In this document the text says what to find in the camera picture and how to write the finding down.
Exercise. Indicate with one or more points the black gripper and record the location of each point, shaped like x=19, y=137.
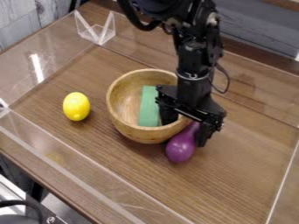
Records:
x=201, y=109

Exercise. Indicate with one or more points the purple toy eggplant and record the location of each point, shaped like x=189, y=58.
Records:
x=181, y=146

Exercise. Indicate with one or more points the brown wooden bowl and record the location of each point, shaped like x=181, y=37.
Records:
x=123, y=106

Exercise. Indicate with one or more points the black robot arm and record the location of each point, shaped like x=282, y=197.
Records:
x=193, y=22

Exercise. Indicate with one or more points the green rectangular block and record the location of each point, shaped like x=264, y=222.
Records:
x=150, y=106

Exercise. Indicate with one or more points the yellow toy lemon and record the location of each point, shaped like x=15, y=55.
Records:
x=77, y=106

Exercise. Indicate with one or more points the clear acrylic tray enclosure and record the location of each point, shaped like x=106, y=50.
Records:
x=77, y=133

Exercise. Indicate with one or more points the clear acrylic corner bracket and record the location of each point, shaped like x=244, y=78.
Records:
x=99, y=34

